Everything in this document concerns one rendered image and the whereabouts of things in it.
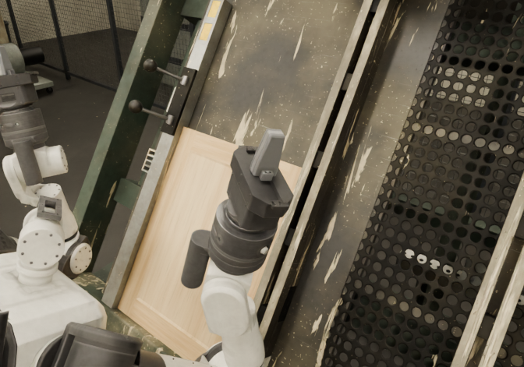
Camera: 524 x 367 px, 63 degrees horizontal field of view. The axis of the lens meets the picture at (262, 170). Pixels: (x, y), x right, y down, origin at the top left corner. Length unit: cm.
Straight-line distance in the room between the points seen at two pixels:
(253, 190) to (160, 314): 80
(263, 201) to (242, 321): 23
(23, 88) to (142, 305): 65
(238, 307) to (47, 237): 32
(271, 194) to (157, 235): 78
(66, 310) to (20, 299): 7
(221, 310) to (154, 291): 64
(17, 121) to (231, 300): 63
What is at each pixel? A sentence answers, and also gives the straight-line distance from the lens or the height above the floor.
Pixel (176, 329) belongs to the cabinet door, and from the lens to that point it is 123.
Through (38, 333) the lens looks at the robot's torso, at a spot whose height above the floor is 135.
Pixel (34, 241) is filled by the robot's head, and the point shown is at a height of 144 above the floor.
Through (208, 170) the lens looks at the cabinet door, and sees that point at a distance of 119.
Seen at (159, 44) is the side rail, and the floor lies 154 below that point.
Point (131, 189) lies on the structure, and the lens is 145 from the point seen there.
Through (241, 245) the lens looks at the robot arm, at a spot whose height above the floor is 149.
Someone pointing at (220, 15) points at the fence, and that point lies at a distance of 132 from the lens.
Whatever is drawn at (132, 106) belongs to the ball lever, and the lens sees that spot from 123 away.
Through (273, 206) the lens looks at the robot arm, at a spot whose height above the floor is 157.
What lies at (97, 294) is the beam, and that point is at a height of 89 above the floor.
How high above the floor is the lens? 185
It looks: 29 degrees down
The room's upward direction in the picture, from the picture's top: straight up
